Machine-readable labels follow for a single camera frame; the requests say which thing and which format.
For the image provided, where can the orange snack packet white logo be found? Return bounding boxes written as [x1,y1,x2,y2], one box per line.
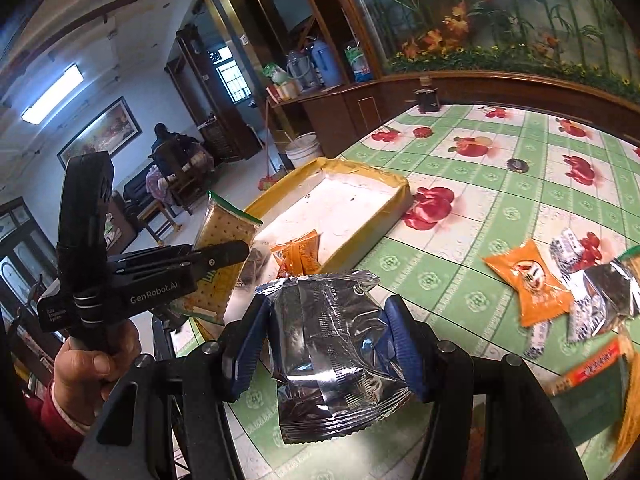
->
[482,239,575,328]

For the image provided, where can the clear brown snack packet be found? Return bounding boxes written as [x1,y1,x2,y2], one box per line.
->
[239,242,273,288]

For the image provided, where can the ceiling light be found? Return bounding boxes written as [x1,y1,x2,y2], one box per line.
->
[20,64,83,125]

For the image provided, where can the person's left hand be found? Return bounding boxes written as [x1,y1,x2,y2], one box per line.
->
[52,317,143,428]

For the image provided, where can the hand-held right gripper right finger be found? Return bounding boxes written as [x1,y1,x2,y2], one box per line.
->
[382,295,588,480]

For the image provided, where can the red broom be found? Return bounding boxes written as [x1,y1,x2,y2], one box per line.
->
[257,97,291,192]

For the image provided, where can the black white candy packets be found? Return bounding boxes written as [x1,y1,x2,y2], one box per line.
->
[575,259,640,321]

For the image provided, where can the red and white boxes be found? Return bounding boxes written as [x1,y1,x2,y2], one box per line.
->
[266,80,301,103]

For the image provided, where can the wooden stool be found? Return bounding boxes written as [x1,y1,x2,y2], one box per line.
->
[136,197,183,246]

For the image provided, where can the white plastic bucket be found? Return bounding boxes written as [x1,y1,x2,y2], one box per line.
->
[284,132,325,170]

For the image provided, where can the black sofa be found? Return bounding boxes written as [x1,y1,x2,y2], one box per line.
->
[122,170,156,211]

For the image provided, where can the cardboard box with yellow tape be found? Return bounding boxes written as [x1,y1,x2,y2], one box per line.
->
[190,157,415,341]

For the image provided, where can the dark sauce bottle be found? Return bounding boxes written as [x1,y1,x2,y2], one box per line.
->
[414,76,441,114]

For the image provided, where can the green and white bag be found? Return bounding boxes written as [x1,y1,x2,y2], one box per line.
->
[345,42,375,83]

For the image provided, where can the silver foil snack packet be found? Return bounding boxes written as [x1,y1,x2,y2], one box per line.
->
[255,270,417,446]

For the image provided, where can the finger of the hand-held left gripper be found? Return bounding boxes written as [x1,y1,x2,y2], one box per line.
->
[106,240,251,283]

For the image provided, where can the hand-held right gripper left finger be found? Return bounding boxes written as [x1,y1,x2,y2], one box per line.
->
[75,294,275,480]

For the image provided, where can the barred window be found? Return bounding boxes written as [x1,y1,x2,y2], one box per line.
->
[215,47,253,106]

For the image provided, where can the orange cracker packet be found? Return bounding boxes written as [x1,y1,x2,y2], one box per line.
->
[544,337,628,397]

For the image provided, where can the low wooden cabinet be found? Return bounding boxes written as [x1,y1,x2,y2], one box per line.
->
[270,80,401,158]

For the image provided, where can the wooden bench floral cushion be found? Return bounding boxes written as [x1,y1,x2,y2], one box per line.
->
[102,192,137,256]

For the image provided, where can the green-edged cracker packet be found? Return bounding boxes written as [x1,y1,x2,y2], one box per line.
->
[182,190,263,323]

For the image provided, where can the small orange snack packet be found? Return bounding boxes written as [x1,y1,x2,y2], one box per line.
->
[270,230,323,278]

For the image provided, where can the person's left forearm red sleeve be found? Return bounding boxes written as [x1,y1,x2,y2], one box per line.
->
[40,382,93,451]

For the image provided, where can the dark wooden glass cabinet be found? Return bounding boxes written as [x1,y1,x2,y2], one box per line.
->
[0,197,58,311]

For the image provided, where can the blue thermos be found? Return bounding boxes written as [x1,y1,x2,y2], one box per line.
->
[310,37,346,88]

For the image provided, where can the yellow snack packet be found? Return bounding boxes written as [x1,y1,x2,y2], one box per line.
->
[611,385,640,463]

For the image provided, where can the framed wall painting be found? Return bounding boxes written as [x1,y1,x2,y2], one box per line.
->
[56,96,143,170]

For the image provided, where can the grey thermos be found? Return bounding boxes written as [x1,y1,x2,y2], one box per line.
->
[286,50,318,92]

